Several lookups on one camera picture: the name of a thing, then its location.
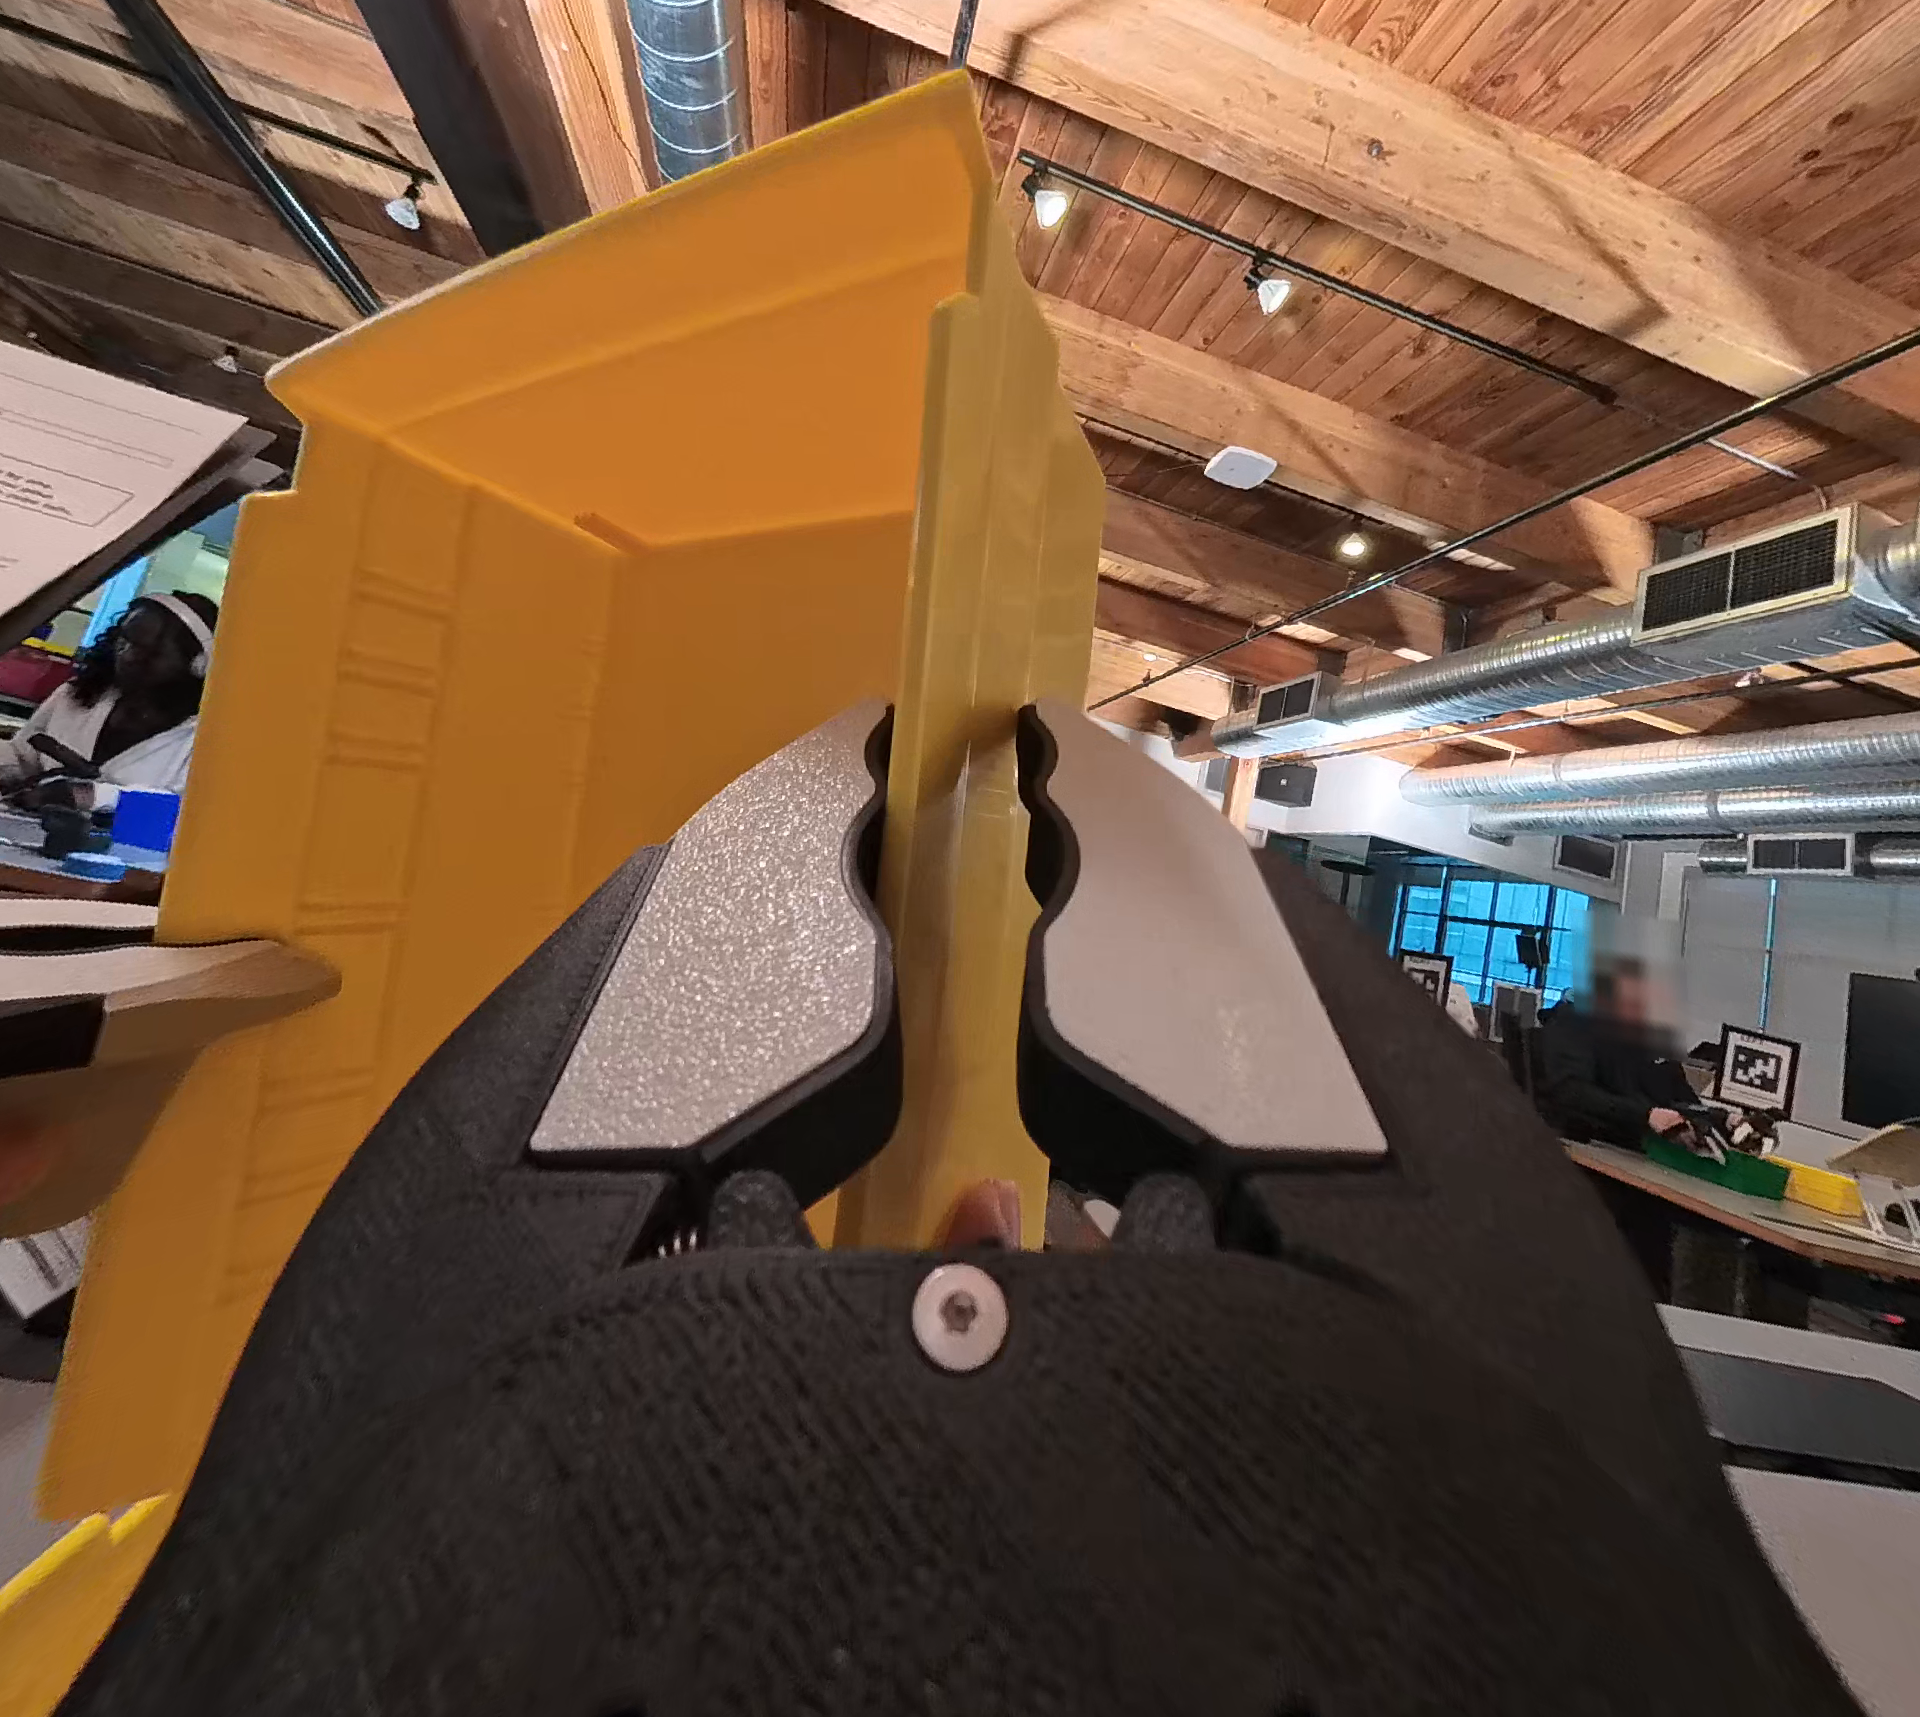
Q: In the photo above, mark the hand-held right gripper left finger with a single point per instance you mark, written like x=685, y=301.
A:
x=735, y=953

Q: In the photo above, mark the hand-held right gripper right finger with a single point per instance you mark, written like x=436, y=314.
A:
x=1200, y=983

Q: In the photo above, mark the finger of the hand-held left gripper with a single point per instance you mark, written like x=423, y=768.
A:
x=211, y=990
x=74, y=923

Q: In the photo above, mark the blue plastic box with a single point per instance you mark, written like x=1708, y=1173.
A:
x=147, y=822

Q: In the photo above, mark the green plastic box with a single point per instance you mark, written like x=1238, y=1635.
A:
x=1710, y=1165

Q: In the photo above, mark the small yellow plastic box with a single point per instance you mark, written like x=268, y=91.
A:
x=1823, y=1190

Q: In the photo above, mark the black and white marker sign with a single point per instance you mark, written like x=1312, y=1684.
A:
x=1758, y=1067
x=1426, y=978

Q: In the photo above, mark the blue paned window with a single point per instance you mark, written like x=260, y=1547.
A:
x=1485, y=929

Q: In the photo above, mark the white printed board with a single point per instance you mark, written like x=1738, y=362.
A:
x=91, y=456

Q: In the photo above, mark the track spotlight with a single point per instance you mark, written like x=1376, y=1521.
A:
x=405, y=205
x=1271, y=288
x=1046, y=198
x=1352, y=538

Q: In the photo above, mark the white ceiling access point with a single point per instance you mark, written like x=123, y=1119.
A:
x=1238, y=468

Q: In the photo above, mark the wooden desk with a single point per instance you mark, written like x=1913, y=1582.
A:
x=1680, y=1186

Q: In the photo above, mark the thin black ceiling conduit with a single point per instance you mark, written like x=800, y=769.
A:
x=1501, y=525

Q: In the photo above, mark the black monitor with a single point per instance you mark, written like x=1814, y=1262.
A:
x=1883, y=1049

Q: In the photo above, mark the pale laptop stand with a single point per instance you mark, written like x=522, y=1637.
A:
x=1883, y=1169

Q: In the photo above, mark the black wall speaker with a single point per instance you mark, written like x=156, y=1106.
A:
x=1286, y=784

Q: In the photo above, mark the long spiral metal duct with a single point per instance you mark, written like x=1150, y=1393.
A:
x=1651, y=757

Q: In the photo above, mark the metal duct with vent grilles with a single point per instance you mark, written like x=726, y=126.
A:
x=1740, y=577

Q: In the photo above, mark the black track light rail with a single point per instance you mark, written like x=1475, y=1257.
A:
x=1350, y=292

